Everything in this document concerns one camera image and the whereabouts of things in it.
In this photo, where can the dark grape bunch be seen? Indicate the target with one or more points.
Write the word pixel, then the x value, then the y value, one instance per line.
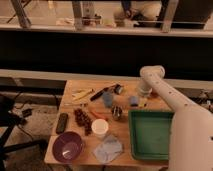
pixel 83 120

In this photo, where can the purple plastic bowl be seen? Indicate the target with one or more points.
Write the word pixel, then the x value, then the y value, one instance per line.
pixel 67 147

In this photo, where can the green plastic tray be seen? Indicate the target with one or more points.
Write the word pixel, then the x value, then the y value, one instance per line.
pixel 149 134

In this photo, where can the wooden table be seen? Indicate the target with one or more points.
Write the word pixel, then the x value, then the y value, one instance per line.
pixel 119 128

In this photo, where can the black handled knife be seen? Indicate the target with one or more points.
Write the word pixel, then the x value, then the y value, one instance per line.
pixel 99 94

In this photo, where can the person in background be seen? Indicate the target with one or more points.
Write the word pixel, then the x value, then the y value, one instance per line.
pixel 145 12

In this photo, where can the metal cup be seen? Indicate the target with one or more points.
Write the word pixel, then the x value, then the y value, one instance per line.
pixel 116 113

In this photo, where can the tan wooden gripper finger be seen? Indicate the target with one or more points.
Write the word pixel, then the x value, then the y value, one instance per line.
pixel 142 102

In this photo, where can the orange carrot toy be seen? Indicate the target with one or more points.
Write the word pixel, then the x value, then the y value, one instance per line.
pixel 98 116

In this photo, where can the small metal tin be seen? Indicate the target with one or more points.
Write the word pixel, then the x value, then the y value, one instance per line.
pixel 118 89

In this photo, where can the yellow banana peel toy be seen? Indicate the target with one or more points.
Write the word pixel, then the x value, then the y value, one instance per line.
pixel 81 94

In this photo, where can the blue crumpled cloth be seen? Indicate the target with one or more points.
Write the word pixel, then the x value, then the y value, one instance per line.
pixel 108 150

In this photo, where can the orange bowl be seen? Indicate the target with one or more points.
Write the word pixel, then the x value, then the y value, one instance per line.
pixel 154 95

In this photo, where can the black remote control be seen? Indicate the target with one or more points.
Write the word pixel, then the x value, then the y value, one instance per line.
pixel 62 121

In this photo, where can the white paper cup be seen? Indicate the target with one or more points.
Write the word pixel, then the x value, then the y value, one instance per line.
pixel 100 127

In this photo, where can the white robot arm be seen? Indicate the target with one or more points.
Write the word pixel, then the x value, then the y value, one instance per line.
pixel 191 132

